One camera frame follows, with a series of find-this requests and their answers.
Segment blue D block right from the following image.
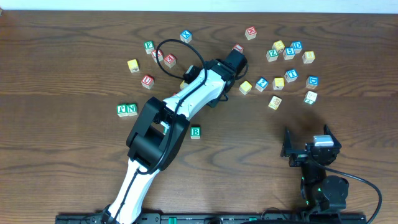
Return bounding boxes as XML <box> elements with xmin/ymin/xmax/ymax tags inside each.
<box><xmin>306</xmin><ymin>76</ymin><xmax>319</xmax><ymax>89</ymax></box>

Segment blue X block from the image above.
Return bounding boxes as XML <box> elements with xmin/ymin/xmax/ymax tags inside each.
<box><xmin>180</xmin><ymin>30</ymin><xmax>192</xmax><ymax>43</ymax></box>

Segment blue 5 block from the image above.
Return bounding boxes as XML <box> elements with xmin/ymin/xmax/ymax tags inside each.
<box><xmin>283</xmin><ymin>47</ymin><xmax>295</xmax><ymax>60</ymax></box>

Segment green N block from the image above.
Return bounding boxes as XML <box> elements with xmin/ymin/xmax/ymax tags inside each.
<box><xmin>126</xmin><ymin>104</ymin><xmax>137</xmax><ymax>116</ymax></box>

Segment green R block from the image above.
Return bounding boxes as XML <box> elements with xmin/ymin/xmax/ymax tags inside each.
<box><xmin>163</xmin><ymin>127</ymin><xmax>169</xmax><ymax>135</ymax></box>

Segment blue d block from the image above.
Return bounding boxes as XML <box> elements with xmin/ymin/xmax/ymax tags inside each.
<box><xmin>306</xmin><ymin>76</ymin><xmax>319</xmax><ymax>89</ymax></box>
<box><xmin>290</xmin><ymin>41</ymin><xmax>303</xmax><ymax>54</ymax></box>

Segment green J block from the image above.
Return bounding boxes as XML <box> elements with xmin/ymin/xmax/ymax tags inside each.
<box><xmin>116</xmin><ymin>104</ymin><xmax>128</xmax><ymax>117</ymax></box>

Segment green F block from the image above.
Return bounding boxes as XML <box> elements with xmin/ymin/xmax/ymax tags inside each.
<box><xmin>144</xmin><ymin>40</ymin><xmax>155</xmax><ymax>54</ymax></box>

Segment green Z block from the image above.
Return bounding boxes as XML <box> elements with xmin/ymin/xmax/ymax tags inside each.
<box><xmin>266</xmin><ymin>49</ymin><xmax>279</xmax><ymax>62</ymax></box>

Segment blue 2 block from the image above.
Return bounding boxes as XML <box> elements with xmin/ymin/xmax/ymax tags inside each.
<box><xmin>256</xmin><ymin>77</ymin><xmax>269</xmax><ymax>92</ymax></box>

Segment green 7 block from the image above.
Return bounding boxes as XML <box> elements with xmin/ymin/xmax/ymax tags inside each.
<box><xmin>304</xmin><ymin>91</ymin><xmax>318</xmax><ymax>105</ymax></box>

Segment yellow 8 block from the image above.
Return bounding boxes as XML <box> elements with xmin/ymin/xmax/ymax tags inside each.
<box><xmin>302</xmin><ymin>51</ymin><xmax>315</xmax><ymax>64</ymax></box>

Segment green B block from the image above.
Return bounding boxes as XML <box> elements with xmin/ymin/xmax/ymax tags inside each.
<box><xmin>190</xmin><ymin>126</ymin><xmax>201</xmax><ymax>139</ymax></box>

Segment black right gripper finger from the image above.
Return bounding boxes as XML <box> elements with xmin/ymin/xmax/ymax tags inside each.
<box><xmin>323</xmin><ymin>124</ymin><xmax>339</xmax><ymax>144</ymax></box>
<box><xmin>280</xmin><ymin>128</ymin><xmax>292</xmax><ymax>157</ymax></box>

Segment red block top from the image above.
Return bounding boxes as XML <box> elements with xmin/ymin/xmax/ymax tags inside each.
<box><xmin>245</xmin><ymin>26</ymin><xmax>257</xmax><ymax>40</ymax></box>

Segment red I block upper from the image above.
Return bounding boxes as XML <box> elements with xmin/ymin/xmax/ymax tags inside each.
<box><xmin>233</xmin><ymin>44</ymin><xmax>244</xmax><ymax>53</ymax></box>

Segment red U block left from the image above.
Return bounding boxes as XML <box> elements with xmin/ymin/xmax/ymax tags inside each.
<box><xmin>141</xmin><ymin>75</ymin><xmax>155</xmax><ymax>90</ymax></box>

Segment blue D block upper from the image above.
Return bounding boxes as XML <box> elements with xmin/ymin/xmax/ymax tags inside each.
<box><xmin>290</xmin><ymin>41</ymin><xmax>303</xmax><ymax>54</ymax></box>

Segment yellow block upper right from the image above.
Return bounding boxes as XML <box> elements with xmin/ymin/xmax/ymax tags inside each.
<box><xmin>272</xmin><ymin>40</ymin><xmax>285</xmax><ymax>54</ymax></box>

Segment red X block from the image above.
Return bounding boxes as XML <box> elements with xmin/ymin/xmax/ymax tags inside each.
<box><xmin>151</xmin><ymin>49</ymin><xmax>164</xmax><ymax>63</ymax></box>

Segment yellow hammer picture block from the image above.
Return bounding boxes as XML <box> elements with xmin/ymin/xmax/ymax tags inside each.
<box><xmin>272</xmin><ymin>77</ymin><xmax>285</xmax><ymax>90</ymax></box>

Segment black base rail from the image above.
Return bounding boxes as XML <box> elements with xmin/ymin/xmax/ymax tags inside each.
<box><xmin>55</xmin><ymin>212</ymin><xmax>367</xmax><ymax>224</ymax></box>

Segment blue T block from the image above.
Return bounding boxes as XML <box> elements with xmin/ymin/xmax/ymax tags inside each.
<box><xmin>284</xmin><ymin>69</ymin><xmax>299</xmax><ymax>83</ymax></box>

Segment yellow snail picture block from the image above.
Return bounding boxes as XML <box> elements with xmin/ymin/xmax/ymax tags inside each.
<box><xmin>268</xmin><ymin>96</ymin><xmax>282</xmax><ymax>110</ymax></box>

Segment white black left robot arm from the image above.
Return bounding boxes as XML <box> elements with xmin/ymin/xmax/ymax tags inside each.
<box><xmin>101</xmin><ymin>50</ymin><xmax>248</xmax><ymax>223</ymax></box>

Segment yellow S block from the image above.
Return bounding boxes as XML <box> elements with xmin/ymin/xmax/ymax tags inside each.
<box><xmin>239</xmin><ymin>80</ymin><xmax>252</xmax><ymax>95</ymax></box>

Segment yellow block far left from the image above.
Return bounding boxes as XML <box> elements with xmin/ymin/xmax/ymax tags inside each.
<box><xmin>127</xmin><ymin>59</ymin><xmax>139</xmax><ymax>73</ymax></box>

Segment red E block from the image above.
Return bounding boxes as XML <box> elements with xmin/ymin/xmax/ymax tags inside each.
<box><xmin>164</xmin><ymin>54</ymin><xmax>177</xmax><ymax>68</ymax></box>

